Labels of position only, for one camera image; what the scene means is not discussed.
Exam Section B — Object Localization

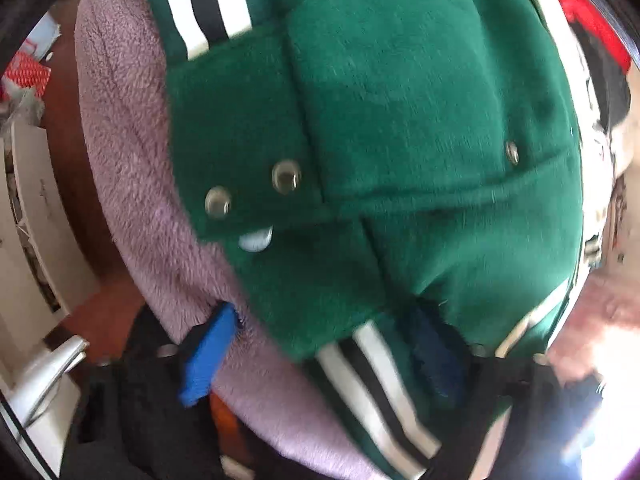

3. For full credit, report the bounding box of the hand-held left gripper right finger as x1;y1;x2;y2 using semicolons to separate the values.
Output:
402;302;608;480

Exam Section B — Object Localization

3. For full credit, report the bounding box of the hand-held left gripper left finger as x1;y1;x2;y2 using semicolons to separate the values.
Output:
70;302;241;480

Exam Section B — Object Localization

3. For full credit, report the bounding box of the green varsity jacket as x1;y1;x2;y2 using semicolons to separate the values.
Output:
131;0;587;480

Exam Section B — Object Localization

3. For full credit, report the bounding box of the fuzzy fleece blanket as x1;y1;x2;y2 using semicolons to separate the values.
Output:
74;0;386;480

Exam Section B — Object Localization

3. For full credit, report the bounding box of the white cardboard box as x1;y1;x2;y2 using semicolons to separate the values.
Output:
0;120;101;366

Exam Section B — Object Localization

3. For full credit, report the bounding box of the red patterned box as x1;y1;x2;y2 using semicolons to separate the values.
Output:
1;49;52;102

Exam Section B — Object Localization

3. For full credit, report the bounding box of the red and black garment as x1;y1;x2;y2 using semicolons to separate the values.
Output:
525;0;635;111

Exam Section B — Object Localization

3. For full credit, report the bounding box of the silver metal handle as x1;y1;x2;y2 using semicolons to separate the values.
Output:
7;336;92;428

